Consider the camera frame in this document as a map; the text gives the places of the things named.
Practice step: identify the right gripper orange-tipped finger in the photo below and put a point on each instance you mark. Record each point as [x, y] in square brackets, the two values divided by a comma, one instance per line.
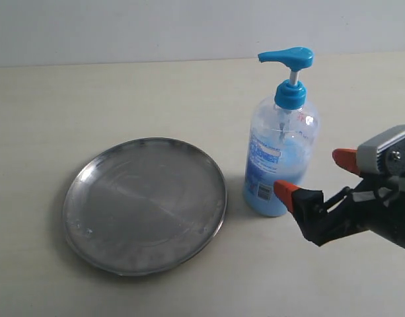
[346, 159]
[306, 207]

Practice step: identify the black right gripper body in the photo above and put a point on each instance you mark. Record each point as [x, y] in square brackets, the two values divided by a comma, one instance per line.
[377, 205]

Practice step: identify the clear blue soap pump bottle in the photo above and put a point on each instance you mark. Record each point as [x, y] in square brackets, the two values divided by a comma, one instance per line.
[283, 129]

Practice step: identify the round steel plate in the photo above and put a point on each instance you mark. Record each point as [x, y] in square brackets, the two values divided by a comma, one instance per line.
[144, 206]

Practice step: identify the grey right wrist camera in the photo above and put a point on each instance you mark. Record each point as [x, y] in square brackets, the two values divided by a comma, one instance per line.
[383, 154]

